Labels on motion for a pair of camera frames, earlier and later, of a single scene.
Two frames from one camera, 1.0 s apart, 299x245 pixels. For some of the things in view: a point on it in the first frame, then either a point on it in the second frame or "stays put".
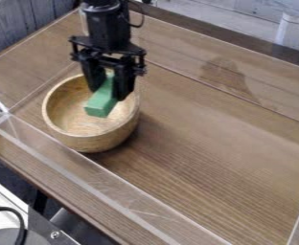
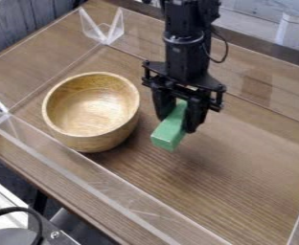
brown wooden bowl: x=78 y=130 stays put
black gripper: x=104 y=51 -> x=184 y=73
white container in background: x=292 y=30 stays put
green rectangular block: x=104 y=100 -> x=169 y=134
